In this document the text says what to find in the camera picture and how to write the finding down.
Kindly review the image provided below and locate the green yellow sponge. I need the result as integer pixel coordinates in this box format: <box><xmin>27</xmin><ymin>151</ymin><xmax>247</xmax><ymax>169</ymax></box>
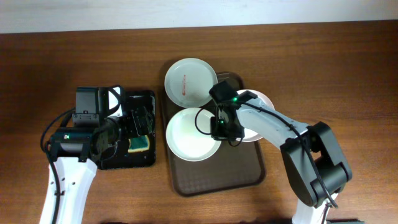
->
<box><xmin>127</xmin><ymin>135</ymin><xmax>150</xmax><ymax>154</ymax></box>

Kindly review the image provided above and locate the white plate pinkish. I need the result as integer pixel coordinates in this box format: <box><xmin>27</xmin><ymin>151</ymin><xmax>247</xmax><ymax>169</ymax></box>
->
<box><xmin>243</xmin><ymin>90</ymin><xmax>274</xmax><ymax>142</ymax></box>

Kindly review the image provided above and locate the white plate front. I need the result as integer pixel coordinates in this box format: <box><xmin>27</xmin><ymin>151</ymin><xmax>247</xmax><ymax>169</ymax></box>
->
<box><xmin>165</xmin><ymin>108</ymin><xmax>221</xmax><ymax>162</ymax></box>

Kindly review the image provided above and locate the brown serving tray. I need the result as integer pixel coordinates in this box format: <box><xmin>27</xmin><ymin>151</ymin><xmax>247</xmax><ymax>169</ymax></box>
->
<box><xmin>159</xmin><ymin>70</ymin><xmax>267</xmax><ymax>197</ymax></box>

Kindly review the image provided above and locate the grey-white plate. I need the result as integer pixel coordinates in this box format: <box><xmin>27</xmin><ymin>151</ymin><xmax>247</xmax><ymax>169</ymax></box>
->
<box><xmin>164</xmin><ymin>58</ymin><xmax>218</xmax><ymax>108</ymax></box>

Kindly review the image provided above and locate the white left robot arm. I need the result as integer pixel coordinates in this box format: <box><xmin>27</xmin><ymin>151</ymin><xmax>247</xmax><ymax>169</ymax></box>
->
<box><xmin>40</xmin><ymin>105</ymin><xmax>155</xmax><ymax>223</ymax></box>

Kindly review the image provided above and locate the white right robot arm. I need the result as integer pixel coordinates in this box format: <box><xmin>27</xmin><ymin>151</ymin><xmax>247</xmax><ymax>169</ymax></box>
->
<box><xmin>211</xmin><ymin>96</ymin><xmax>353</xmax><ymax>223</ymax></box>

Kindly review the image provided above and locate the black small tray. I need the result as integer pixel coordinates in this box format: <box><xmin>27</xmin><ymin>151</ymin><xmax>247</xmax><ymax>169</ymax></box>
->
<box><xmin>96</xmin><ymin>90</ymin><xmax>156</xmax><ymax>170</ymax></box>

